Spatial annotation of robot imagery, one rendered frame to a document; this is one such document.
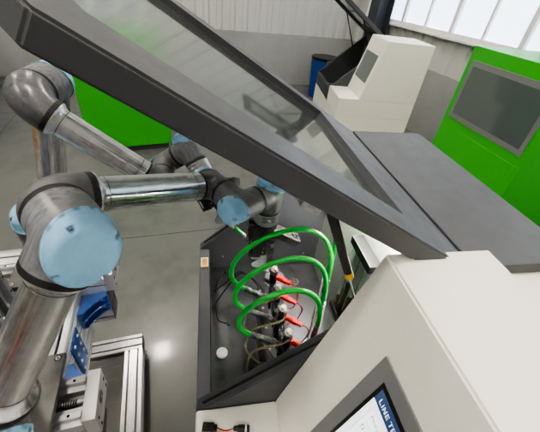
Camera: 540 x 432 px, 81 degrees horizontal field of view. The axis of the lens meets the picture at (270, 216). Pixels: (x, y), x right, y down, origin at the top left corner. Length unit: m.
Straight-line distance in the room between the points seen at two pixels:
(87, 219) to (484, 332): 0.61
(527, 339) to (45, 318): 0.75
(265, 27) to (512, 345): 7.28
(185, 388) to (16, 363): 1.48
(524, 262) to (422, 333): 0.38
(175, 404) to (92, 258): 1.60
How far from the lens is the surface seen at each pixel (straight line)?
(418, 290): 0.58
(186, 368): 2.17
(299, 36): 7.80
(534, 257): 0.90
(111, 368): 2.02
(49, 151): 1.22
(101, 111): 4.19
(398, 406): 0.60
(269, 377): 0.90
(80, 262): 0.57
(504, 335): 0.59
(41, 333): 0.68
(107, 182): 0.73
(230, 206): 0.77
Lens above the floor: 1.93
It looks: 37 degrees down
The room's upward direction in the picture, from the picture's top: 7 degrees clockwise
